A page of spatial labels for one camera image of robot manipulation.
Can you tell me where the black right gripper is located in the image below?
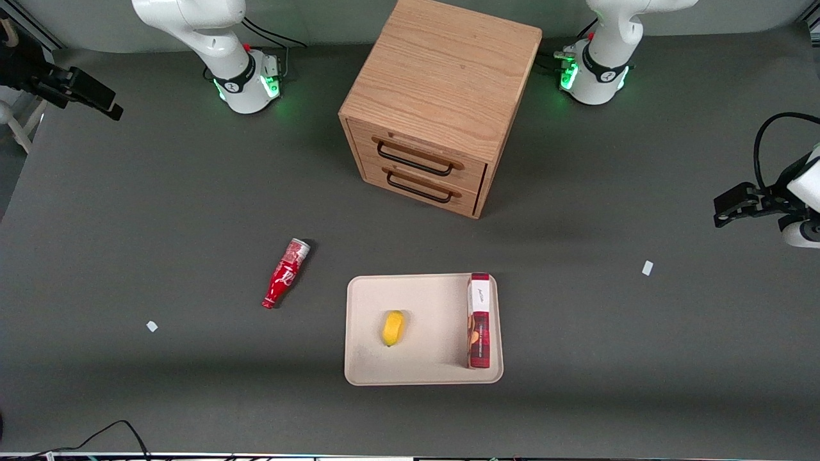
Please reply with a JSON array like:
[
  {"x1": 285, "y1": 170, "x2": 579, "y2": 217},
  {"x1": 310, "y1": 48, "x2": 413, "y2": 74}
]
[{"x1": 0, "y1": 40, "x2": 124, "y2": 122}]

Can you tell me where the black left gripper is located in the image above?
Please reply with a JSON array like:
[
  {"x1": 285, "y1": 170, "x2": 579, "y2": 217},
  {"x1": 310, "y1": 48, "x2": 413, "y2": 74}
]
[{"x1": 713, "y1": 154, "x2": 820, "y2": 229}]

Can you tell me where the red coke bottle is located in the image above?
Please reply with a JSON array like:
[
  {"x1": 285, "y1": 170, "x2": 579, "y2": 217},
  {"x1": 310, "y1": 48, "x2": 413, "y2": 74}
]
[{"x1": 261, "y1": 238, "x2": 313, "y2": 310}]

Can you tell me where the beige plastic tray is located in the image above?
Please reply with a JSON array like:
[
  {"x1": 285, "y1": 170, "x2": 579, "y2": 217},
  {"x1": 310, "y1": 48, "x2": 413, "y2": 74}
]
[{"x1": 344, "y1": 273, "x2": 505, "y2": 387}]

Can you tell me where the red cookie box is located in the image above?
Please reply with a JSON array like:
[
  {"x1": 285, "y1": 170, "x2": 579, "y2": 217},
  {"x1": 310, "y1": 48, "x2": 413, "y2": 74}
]
[{"x1": 466, "y1": 273, "x2": 493, "y2": 369}]

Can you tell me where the wooden drawer cabinet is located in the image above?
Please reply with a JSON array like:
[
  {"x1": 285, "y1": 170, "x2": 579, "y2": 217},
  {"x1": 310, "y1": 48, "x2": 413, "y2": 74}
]
[{"x1": 338, "y1": 0, "x2": 544, "y2": 220}]

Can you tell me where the wooden drawer front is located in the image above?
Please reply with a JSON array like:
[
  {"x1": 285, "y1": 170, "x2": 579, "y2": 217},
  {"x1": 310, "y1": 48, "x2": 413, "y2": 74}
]
[
  {"x1": 360, "y1": 159, "x2": 482, "y2": 215},
  {"x1": 349, "y1": 118, "x2": 489, "y2": 193}
]

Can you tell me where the yellow lemon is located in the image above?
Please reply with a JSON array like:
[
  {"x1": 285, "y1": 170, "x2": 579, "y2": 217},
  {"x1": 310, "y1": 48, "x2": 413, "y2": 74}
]
[{"x1": 382, "y1": 310, "x2": 406, "y2": 348}]

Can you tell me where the black looped cable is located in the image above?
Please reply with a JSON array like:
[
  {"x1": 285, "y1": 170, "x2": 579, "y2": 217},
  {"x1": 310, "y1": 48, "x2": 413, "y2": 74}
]
[{"x1": 753, "y1": 111, "x2": 820, "y2": 193}]

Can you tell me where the aluminium frame rail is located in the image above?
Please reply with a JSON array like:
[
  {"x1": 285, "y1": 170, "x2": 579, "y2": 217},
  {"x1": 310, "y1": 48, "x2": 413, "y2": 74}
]
[{"x1": 0, "y1": 0, "x2": 66, "y2": 52}]

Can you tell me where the black base cable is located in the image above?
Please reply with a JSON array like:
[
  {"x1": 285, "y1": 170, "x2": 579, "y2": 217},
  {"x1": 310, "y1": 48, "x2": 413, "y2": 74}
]
[
  {"x1": 241, "y1": 16, "x2": 308, "y2": 77},
  {"x1": 537, "y1": 18, "x2": 600, "y2": 72}
]

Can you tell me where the dark metal drawer handle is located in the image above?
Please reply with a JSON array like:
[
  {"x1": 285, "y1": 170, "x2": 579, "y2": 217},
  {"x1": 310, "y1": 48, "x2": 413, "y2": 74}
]
[
  {"x1": 376, "y1": 141, "x2": 454, "y2": 177},
  {"x1": 385, "y1": 170, "x2": 453, "y2": 205}
]

